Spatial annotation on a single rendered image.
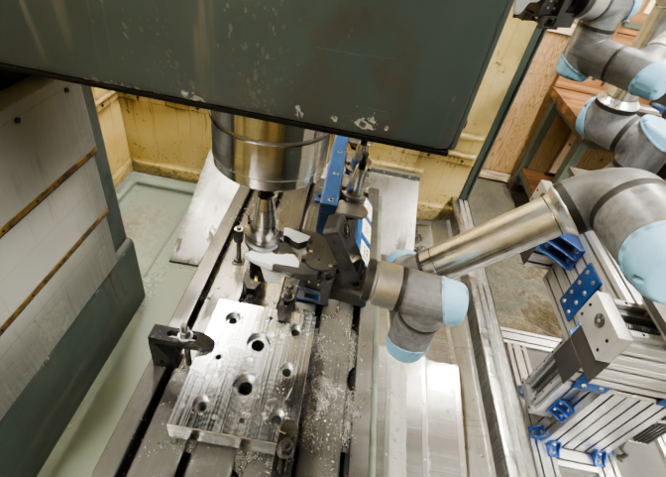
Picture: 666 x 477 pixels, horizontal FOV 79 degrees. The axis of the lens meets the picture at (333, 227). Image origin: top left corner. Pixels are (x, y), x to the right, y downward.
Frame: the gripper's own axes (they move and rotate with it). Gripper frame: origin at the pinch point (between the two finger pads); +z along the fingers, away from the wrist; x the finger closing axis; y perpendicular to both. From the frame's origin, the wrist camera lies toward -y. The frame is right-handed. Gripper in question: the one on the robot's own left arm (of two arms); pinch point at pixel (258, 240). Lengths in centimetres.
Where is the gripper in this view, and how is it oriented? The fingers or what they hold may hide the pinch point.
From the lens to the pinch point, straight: 68.2
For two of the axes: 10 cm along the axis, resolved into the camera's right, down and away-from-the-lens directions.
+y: -1.6, 7.5, 6.5
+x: 2.1, -6.1, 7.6
